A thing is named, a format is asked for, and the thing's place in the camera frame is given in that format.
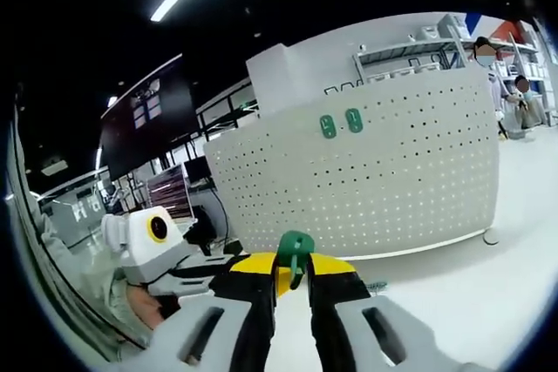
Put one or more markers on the black rounded device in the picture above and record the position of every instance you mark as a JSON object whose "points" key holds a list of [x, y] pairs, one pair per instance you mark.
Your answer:
{"points": [[234, 248]]}

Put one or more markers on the person's grey jacket torso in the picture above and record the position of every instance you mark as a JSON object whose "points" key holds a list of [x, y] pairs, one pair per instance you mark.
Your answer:
{"points": [[26, 224]]}

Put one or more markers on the large dark wall display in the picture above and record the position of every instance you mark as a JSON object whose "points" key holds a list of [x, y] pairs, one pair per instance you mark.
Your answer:
{"points": [[174, 128]]}

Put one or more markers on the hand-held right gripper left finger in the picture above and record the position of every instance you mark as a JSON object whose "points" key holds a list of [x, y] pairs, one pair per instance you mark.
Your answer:
{"points": [[244, 302]]}

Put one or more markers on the black case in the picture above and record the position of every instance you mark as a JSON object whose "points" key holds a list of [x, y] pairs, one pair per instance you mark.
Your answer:
{"points": [[202, 230]]}

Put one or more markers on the person's left hand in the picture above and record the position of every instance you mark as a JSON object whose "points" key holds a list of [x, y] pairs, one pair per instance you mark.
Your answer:
{"points": [[144, 306]]}

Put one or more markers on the metal storage shelf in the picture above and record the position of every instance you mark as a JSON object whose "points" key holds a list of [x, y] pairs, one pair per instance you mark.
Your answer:
{"points": [[414, 52]]}

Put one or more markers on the white box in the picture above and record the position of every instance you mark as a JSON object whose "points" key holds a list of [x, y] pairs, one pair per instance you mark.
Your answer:
{"points": [[274, 80]]}

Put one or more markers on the green hook assembly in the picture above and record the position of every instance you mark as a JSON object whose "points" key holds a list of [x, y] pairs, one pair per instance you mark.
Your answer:
{"points": [[328, 126], [294, 245], [353, 121], [378, 287]]}

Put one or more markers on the red blue wall banner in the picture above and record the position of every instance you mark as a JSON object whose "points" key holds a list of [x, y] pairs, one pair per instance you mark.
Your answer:
{"points": [[501, 28]]}

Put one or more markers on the open laptop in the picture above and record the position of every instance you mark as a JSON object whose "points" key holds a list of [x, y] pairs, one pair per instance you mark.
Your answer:
{"points": [[170, 191]]}

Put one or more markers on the white ceiling unit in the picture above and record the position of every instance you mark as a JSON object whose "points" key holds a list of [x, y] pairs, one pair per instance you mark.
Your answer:
{"points": [[54, 166]]}

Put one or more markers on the white pegboard mounting plate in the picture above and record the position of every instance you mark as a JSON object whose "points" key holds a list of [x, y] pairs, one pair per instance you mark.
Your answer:
{"points": [[370, 198]]}

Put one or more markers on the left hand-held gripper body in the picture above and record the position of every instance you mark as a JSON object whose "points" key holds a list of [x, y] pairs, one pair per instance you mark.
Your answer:
{"points": [[148, 250]]}

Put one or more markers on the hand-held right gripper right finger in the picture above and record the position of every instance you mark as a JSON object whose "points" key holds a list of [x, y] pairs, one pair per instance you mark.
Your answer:
{"points": [[340, 302]]}

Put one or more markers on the black monitor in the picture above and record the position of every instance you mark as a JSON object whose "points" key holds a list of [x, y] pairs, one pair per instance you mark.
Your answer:
{"points": [[196, 171]]}

